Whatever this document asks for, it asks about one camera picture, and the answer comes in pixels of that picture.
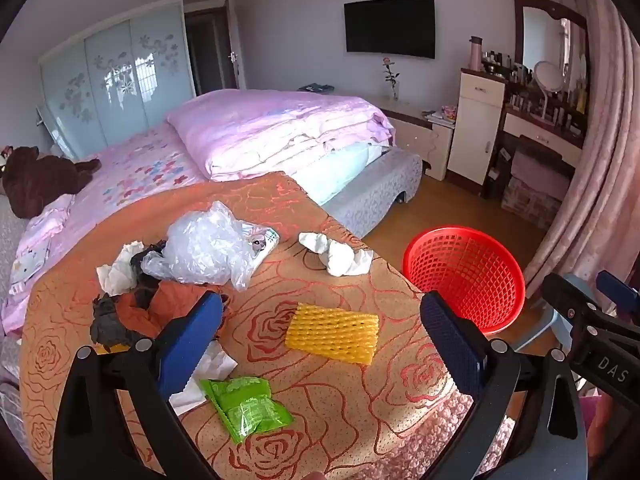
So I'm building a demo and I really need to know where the red plastic mesh basket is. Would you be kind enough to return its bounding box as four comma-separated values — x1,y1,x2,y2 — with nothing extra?
402,227,527,337

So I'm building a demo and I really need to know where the pink floral bed sheet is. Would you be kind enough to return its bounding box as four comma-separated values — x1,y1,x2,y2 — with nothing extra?
0,122,211,336

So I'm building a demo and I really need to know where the light blue plastic stool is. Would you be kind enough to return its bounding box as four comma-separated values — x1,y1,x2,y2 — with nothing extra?
512,305,576,353

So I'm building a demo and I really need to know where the white printed packet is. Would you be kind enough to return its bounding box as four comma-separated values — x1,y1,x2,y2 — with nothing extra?
240,222,281,261

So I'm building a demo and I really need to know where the grey lace bed base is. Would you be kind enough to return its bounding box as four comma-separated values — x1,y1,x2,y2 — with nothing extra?
320,147,425,238

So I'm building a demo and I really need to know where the glass door floral wardrobe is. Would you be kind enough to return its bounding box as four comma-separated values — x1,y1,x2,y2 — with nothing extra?
39,0,197,161

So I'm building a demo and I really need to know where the black wall television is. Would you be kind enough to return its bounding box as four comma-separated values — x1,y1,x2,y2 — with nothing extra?
344,0,436,59

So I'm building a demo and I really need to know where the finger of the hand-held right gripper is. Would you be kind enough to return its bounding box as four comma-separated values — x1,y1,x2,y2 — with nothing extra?
596,269,640,322
541,271,602,329

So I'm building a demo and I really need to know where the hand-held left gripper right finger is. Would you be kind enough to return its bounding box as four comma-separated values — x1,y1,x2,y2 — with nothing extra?
419,290,588,480

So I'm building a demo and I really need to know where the row of cosmetic bottles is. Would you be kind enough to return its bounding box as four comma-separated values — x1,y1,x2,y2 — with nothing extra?
482,47,588,128

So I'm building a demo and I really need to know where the round white makeup mirror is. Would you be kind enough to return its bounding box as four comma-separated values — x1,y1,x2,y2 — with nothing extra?
532,61,565,121

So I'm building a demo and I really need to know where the white tissue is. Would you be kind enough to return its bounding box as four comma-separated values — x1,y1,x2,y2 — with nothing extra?
298,231,375,277

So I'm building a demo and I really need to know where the low cream cabinet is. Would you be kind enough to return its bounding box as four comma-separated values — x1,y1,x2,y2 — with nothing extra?
320,91,453,182

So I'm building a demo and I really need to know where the pink folded quilt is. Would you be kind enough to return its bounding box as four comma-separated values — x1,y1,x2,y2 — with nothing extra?
166,89,396,183

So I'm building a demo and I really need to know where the brown teddy bear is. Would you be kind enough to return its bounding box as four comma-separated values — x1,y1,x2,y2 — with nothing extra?
0,146,102,219

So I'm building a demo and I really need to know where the pink curtain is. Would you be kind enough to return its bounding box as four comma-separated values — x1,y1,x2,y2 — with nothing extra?
525,0,640,311

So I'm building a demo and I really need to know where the patterned storage box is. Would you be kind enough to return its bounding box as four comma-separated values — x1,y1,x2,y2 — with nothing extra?
501,177,563,228

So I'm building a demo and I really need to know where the tall white cabinet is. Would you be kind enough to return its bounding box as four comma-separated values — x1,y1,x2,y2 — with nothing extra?
446,69,506,186

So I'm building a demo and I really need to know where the orange rose patterned blanket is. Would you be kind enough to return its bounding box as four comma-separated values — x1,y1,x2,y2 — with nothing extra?
20,172,516,480

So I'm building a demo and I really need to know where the green plastic wrapper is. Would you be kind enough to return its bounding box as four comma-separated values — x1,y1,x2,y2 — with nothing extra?
199,377,294,445

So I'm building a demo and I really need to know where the rose in glass vase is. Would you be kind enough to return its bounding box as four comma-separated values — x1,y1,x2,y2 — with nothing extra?
382,57,401,101

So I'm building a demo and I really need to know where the dressing table with mirror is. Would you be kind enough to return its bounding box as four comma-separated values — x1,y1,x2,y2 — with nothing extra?
492,0,590,201

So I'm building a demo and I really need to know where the pink cartoon pillow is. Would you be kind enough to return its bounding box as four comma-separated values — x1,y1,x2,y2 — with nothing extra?
7,195,76,296

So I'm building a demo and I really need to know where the white room door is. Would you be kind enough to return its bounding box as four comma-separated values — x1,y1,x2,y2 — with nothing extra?
225,0,247,92

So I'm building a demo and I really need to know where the light blue folded quilt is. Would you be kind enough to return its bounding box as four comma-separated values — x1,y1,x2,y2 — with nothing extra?
287,142,386,206

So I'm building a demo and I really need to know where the white paper sheet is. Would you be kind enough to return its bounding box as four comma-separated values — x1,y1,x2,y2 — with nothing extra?
169,341,238,407

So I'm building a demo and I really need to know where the clear plastic bag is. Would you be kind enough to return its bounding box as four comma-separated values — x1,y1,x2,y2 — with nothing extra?
141,201,266,292

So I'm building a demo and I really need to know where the stool with purple cushion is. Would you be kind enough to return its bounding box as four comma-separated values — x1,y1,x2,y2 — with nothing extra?
507,137,576,186

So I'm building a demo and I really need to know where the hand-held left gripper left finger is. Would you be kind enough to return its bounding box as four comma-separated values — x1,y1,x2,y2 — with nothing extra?
52,291,226,480

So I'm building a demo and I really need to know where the yellow foam net sleeve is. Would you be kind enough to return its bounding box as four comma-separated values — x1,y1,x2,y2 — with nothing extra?
284,302,379,366

